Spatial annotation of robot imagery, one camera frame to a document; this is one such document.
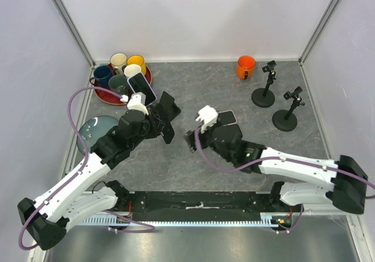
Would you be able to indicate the cream mug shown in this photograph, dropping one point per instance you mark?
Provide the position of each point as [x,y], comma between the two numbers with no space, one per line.
[118,62]

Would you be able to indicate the blue mug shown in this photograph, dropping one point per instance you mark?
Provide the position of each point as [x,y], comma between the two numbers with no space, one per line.
[102,75]

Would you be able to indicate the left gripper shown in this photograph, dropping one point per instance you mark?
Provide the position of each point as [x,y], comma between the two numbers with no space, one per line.
[157,125]

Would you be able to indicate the dark green mug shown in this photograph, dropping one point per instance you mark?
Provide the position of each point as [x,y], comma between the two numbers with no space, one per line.
[118,84]

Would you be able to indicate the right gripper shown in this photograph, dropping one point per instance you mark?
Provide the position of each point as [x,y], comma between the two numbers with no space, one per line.
[190,137]

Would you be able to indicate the white mug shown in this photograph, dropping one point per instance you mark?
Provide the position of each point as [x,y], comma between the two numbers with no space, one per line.
[131,70]

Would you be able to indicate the black round-base phone stand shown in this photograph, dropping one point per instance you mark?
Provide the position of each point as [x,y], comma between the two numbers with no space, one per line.
[263,97]

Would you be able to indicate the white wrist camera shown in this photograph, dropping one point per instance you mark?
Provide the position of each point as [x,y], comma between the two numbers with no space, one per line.
[206,117]
[135,102]

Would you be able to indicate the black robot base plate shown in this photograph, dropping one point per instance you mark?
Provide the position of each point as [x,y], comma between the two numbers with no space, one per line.
[200,206]

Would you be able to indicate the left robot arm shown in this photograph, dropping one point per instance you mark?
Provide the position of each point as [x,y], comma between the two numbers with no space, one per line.
[51,215]

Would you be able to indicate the grey slotted cable duct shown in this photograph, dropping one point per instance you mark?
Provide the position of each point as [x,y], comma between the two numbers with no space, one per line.
[105,219]

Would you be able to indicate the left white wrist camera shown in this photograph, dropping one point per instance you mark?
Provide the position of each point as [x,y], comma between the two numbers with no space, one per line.
[135,102]

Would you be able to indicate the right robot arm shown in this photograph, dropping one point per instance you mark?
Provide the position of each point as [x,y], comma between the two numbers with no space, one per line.
[340,183]

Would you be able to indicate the orange mug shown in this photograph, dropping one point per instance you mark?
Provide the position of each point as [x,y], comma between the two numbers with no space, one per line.
[245,67]

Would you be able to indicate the black phone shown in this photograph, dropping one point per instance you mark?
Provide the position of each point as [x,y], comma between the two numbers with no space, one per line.
[168,133]

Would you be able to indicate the black flat-base phone stand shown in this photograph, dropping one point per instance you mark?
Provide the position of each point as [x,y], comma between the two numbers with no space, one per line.
[167,108]

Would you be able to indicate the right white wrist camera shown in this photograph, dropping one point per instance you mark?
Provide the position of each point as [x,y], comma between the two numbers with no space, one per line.
[206,117]

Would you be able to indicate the blue ceramic plate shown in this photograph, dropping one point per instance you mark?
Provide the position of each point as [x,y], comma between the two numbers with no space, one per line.
[95,128]

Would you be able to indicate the yellow mug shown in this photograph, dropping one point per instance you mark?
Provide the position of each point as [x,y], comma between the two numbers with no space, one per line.
[138,60]

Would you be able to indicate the red round tray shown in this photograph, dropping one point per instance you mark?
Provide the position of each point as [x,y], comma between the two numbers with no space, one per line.
[111,99]

